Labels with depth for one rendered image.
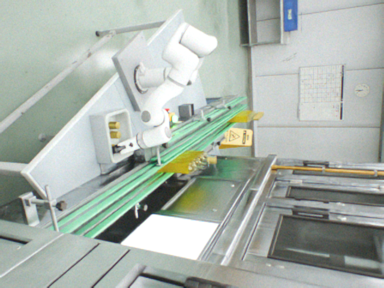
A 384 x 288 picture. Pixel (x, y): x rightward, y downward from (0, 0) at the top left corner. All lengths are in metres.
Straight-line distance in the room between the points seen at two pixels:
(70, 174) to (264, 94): 6.37
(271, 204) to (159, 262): 1.06
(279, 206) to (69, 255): 1.10
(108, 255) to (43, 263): 0.11
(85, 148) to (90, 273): 0.91
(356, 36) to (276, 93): 1.87
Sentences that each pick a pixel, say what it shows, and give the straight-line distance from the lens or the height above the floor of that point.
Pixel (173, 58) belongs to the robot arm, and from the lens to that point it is 1.20.
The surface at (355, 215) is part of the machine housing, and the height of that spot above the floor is 1.81.
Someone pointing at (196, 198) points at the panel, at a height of 1.12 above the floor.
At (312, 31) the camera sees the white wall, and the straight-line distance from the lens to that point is 7.20.
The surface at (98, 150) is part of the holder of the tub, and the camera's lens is 1.41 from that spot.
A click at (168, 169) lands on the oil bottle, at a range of 1.58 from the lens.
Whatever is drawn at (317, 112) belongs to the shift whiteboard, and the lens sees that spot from 7.29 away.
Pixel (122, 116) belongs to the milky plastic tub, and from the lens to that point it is 1.48.
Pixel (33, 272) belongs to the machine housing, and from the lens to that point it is 0.57.
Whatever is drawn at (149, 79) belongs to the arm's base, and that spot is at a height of 0.85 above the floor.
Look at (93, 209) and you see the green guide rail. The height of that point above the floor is 0.94.
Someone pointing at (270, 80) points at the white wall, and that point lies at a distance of 7.31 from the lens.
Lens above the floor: 1.69
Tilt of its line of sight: 25 degrees down
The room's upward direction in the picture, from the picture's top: 91 degrees clockwise
